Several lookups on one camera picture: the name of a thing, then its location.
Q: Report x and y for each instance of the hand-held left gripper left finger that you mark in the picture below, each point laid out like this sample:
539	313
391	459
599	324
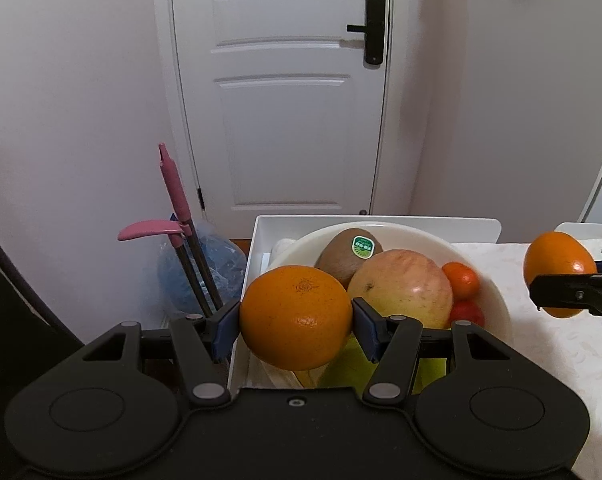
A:
227	332

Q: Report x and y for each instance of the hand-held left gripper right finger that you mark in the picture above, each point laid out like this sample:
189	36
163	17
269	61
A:
367	330

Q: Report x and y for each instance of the large glossy orange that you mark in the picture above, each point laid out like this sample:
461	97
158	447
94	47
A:
556	255

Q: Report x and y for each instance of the large green apple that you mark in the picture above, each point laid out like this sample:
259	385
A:
348	367

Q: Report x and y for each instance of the large red-yellow apple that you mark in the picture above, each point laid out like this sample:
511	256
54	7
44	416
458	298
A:
406	285

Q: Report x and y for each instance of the medium orange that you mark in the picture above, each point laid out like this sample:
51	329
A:
296	317

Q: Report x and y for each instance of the small red tomato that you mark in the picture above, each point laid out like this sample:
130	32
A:
470	314

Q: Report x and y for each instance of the cream oval dish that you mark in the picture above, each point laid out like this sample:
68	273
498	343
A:
421	240

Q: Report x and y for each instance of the blue plastic bag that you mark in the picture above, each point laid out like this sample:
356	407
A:
223	260

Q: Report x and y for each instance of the brown kiwi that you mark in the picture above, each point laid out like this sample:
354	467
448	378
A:
338	260

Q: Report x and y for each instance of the tiny orange mandarin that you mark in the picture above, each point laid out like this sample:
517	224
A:
463	280

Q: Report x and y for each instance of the white panel door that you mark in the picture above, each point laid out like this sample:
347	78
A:
281	110

